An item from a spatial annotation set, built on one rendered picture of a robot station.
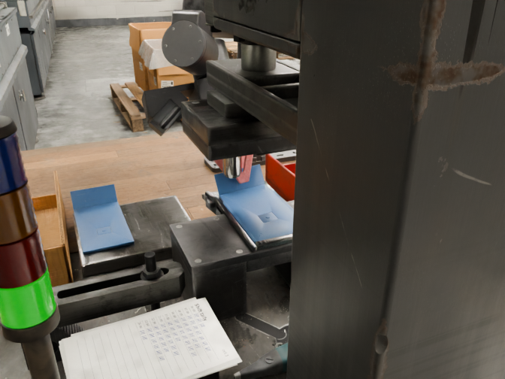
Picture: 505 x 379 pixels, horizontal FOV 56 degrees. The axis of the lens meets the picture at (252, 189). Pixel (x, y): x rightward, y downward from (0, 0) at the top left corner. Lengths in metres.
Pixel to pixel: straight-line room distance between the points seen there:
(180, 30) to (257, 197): 0.24
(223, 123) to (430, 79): 0.29
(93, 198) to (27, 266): 0.47
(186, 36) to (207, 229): 0.24
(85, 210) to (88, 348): 0.35
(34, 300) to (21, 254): 0.04
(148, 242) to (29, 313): 0.35
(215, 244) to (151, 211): 0.24
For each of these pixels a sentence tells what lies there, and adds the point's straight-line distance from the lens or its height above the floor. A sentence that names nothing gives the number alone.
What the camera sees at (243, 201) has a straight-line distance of 0.65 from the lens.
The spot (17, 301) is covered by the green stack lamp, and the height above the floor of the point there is 1.07.
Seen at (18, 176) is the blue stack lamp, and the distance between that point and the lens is 0.34.
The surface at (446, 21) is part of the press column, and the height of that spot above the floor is 1.26.
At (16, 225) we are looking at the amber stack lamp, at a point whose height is 1.13.
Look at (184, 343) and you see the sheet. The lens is 0.49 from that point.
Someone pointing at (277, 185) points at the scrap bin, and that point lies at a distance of 0.87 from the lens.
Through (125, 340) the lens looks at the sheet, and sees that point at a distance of 0.51.
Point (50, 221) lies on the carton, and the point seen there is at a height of 0.90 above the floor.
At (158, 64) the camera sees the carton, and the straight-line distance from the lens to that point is 4.01.
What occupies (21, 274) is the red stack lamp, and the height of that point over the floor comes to 1.10.
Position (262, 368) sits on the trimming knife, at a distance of 0.51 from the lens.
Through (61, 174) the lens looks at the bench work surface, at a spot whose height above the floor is 0.90.
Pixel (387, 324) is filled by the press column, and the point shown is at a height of 1.11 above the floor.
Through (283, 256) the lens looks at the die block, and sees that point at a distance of 0.57.
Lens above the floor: 1.29
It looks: 26 degrees down
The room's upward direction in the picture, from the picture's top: straight up
